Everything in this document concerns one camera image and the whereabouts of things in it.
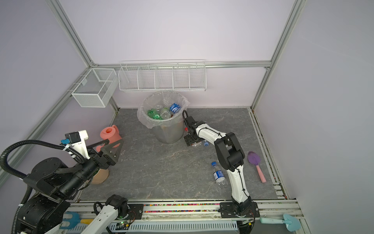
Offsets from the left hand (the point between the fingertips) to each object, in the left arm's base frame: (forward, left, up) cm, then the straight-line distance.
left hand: (116, 142), depth 53 cm
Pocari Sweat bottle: (+35, -20, -19) cm, 45 cm away
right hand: (+24, -31, -38) cm, 55 cm away
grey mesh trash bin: (+23, -15, -30) cm, 41 cm away
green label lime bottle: (+30, -14, -18) cm, 37 cm away
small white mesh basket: (+51, +32, -13) cm, 61 cm away
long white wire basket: (+63, -29, -14) cm, 71 cm away
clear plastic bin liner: (+41, -5, -16) cm, 45 cm away
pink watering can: (+26, +21, -30) cm, 45 cm away
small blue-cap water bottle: (-3, -43, -35) cm, 55 cm away
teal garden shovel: (-28, -74, -39) cm, 88 cm away
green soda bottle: (+33, -6, -21) cm, 40 cm away
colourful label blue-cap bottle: (+19, -39, -38) cm, 57 cm away
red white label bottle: (+19, -32, -38) cm, 53 cm away
